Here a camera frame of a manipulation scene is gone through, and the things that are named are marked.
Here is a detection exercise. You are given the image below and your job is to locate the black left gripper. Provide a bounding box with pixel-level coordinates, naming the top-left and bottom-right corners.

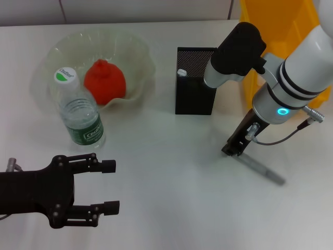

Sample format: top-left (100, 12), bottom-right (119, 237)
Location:
top-left (0, 153), bottom-right (121, 229)

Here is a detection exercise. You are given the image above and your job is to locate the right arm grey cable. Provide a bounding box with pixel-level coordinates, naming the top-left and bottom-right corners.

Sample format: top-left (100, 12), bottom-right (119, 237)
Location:
top-left (245, 106), bottom-right (326, 146)

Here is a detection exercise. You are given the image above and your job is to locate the grey marker pen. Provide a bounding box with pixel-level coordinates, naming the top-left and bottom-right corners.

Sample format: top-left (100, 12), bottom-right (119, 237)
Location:
top-left (234, 153), bottom-right (286, 185)

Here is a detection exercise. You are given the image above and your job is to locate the clear green-label water bottle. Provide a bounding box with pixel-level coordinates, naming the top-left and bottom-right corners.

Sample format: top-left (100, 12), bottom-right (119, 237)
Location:
top-left (54, 67), bottom-right (107, 152)

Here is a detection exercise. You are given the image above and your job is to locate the black mesh pen holder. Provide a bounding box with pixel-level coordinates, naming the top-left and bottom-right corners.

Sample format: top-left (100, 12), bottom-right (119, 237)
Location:
top-left (175, 46), bottom-right (220, 116)

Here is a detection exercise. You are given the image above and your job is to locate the orange fruit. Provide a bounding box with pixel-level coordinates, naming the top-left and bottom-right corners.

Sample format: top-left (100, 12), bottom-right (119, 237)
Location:
top-left (83, 58), bottom-right (127, 105)

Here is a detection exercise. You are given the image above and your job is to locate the clear wavy glass fruit plate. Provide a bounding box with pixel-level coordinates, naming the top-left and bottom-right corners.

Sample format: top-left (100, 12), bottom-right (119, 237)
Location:
top-left (32, 28), bottom-right (157, 113)

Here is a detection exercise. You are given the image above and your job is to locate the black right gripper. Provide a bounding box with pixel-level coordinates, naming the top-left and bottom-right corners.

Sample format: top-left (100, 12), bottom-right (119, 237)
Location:
top-left (221, 108), bottom-right (272, 157)

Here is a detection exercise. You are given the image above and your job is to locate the yellow plastic bin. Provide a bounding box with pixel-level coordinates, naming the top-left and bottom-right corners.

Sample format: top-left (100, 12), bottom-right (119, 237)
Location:
top-left (238, 0), bottom-right (333, 110)

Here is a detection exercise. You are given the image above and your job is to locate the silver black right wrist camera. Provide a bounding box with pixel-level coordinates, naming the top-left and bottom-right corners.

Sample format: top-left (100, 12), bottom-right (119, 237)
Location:
top-left (203, 22), bottom-right (267, 90)

